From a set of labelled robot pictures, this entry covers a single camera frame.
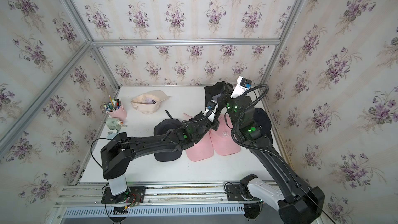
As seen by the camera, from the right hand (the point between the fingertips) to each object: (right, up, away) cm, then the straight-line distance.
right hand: (226, 85), depth 67 cm
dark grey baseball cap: (-34, -23, +21) cm, 46 cm away
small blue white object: (-66, -27, +26) cm, 76 cm away
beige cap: (-48, -9, +41) cm, 64 cm away
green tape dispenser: (-62, -21, +24) cm, 70 cm away
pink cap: (+2, -30, +21) cm, 37 cm away
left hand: (-2, -11, +9) cm, 15 cm away
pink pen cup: (-61, -15, +27) cm, 68 cm away
